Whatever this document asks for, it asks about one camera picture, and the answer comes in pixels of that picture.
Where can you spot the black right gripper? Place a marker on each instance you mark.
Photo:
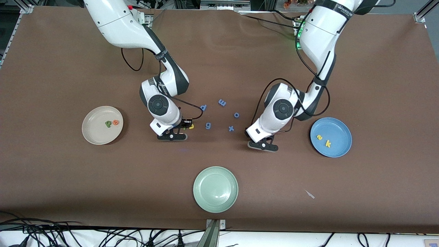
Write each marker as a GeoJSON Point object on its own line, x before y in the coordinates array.
{"type": "Point", "coordinates": [184, 124]}

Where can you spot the green letter p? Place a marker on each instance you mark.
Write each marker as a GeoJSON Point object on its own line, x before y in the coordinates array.
{"type": "Point", "coordinates": [108, 124]}

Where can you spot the yellow letter k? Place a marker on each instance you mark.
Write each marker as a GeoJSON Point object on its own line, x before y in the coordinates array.
{"type": "Point", "coordinates": [328, 143]}

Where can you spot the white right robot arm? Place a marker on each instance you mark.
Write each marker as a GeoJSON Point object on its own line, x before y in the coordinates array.
{"type": "Point", "coordinates": [120, 24]}

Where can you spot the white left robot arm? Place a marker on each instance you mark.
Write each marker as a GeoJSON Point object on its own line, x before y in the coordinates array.
{"type": "Point", "coordinates": [319, 34]}

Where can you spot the blue letter g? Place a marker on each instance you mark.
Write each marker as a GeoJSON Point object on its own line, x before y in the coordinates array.
{"type": "Point", "coordinates": [208, 126]}

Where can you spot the blue letter m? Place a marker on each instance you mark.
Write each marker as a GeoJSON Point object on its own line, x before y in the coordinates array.
{"type": "Point", "coordinates": [222, 102]}

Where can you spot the pale green plate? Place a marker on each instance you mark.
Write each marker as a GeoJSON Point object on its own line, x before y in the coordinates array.
{"type": "Point", "coordinates": [215, 189]}

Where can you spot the beige brown plate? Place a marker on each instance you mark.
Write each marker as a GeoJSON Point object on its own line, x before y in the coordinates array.
{"type": "Point", "coordinates": [97, 135]}

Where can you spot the grey electronics box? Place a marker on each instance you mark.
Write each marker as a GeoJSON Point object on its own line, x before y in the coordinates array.
{"type": "Point", "coordinates": [224, 4]}

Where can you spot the grey tape scrap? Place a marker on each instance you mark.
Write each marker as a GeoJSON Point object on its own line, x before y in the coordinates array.
{"type": "Point", "coordinates": [309, 194]}

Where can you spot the blue plate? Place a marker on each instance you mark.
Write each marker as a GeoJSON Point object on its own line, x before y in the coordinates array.
{"type": "Point", "coordinates": [339, 133]}

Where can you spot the orange background object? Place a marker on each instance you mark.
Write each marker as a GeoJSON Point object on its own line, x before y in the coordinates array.
{"type": "Point", "coordinates": [295, 2]}

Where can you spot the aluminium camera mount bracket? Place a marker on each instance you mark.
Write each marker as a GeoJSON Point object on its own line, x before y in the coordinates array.
{"type": "Point", "coordinates": [214, 233]}

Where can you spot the aluminium frame rail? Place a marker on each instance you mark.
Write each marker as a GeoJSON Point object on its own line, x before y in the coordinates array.
{"type": "Point", "coordinates": [423, 13]}
{"type": "Point", "coordinates": [25, 9]}

